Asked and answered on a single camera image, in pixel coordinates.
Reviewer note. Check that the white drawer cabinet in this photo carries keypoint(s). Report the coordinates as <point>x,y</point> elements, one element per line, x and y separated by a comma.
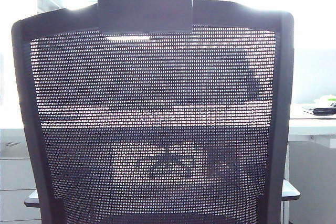
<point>15,176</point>

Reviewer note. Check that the black chair star base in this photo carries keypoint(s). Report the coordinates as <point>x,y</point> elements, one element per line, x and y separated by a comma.
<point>170,163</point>

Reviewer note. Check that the black mesh office chair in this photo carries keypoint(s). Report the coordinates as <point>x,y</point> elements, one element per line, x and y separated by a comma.
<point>157,90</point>

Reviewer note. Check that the white desk mat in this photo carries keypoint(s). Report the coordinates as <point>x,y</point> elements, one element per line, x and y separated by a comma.
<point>299,116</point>

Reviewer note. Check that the black flat pouch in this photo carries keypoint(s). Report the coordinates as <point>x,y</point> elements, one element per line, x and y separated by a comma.
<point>321,110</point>

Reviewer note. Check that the green and white object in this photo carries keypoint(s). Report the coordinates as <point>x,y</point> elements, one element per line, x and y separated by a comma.
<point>326,100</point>

